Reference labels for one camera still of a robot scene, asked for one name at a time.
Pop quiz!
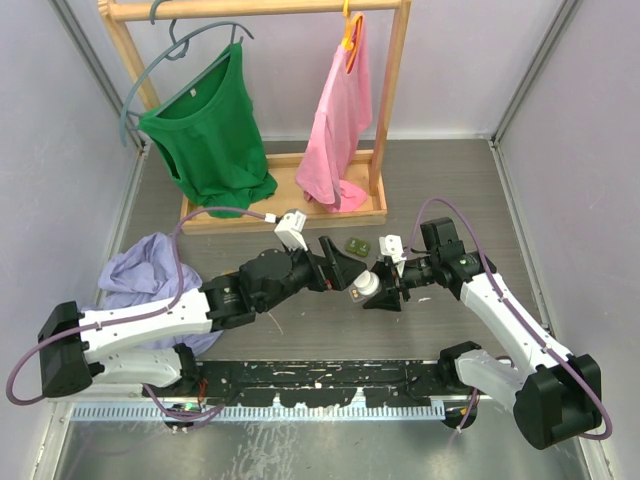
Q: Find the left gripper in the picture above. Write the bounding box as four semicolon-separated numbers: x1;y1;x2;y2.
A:
258;236;365;313

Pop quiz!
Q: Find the white pill bottle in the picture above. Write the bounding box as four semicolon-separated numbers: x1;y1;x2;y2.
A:
352;270;380;302

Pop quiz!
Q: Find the clear pill box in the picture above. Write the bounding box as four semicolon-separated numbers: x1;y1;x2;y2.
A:
349;286;363;303

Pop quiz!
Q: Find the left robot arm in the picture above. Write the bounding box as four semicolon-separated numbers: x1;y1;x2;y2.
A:
38;236;367;399

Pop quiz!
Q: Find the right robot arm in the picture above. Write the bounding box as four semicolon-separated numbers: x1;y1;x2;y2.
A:
352;217;604;450

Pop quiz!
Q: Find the green pill box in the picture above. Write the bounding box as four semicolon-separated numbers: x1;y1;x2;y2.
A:
345;237;371;257

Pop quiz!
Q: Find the wooden clothes rack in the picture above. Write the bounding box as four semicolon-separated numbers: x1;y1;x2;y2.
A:
98;1;412;228

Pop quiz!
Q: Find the pink t-shirt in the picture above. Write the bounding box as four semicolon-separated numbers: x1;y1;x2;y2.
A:
295;12;372;213

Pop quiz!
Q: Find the lavender cloth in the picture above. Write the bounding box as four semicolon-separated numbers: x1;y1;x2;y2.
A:
79;231;221;356

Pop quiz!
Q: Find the green t-shirt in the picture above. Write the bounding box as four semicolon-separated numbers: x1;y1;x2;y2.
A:
138;43;278;210

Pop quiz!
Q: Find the orange-yellow plastic hanger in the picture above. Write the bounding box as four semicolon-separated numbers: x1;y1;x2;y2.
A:
341;0;363;73

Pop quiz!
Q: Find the grey-blue plastic hanger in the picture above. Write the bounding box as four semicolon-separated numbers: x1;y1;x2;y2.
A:
119;19;255;146

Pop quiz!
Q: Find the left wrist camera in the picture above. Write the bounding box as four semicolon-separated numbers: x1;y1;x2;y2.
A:
264;209;308;251

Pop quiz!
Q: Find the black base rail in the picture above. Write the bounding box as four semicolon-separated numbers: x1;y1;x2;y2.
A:
142;357;499;431

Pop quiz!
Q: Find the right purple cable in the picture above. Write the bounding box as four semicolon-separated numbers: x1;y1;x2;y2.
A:
405;196;614;447

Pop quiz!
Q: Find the purple cable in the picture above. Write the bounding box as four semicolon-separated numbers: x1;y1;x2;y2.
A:
4;206;274;431
405;196;614;447

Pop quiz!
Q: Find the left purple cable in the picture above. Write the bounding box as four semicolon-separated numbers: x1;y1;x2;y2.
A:
4;206;274;431

